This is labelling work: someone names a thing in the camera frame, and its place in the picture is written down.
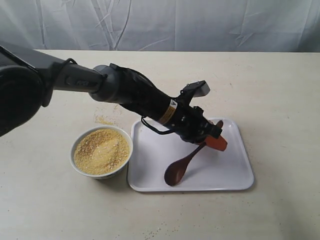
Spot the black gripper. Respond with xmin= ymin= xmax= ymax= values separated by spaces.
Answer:
xmin=172 ymin=105 xmax=228 ymax=151

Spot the brown wooden spoon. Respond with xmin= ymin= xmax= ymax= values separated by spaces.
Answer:
xmin=164 ymin=120 xmax=224 ymax=187

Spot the white rectangular plastic tray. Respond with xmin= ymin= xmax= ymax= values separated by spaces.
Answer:
xmin=127 ymin=117 xmax=254 ymax=193

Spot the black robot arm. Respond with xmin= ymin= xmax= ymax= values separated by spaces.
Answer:
xmin=0 ymin=42 xmax=227 ymax=151

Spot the spilled yellow grains pile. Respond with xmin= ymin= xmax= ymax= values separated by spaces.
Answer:
xmin=94 ymin=115 xmax=118 ymax=126

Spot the white ceramic bowl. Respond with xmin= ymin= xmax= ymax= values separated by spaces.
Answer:
xmin=70 ymin=125 xmax=134 ymax=180

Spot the white wrinkled backdrop cloth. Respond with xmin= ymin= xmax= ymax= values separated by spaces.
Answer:
xmin=0 ymin=0 xmax=320 ymax=52

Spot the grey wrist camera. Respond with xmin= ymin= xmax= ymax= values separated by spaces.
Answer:
xmin=178 ymin=80 xmax=210 ymax=102

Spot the black cable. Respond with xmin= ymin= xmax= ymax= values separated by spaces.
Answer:
xmin=141 ymin=115 xmax=176 ymax=135

